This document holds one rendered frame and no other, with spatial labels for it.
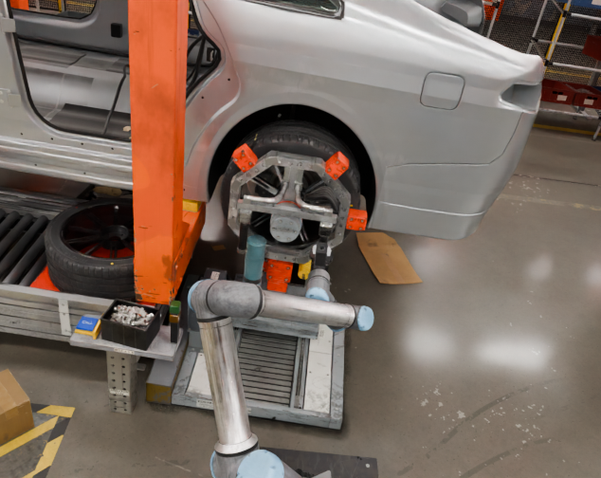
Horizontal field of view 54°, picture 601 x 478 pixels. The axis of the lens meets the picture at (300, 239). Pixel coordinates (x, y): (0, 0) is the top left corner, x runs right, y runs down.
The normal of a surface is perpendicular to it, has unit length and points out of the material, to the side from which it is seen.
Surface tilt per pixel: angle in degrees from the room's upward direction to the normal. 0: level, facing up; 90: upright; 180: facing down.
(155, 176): 90
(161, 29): 90
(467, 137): 90
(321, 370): 0
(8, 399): 0
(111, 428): 0
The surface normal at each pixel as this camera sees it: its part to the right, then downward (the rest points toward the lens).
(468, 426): 0.14, -0.82
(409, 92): -0.07, 0.54
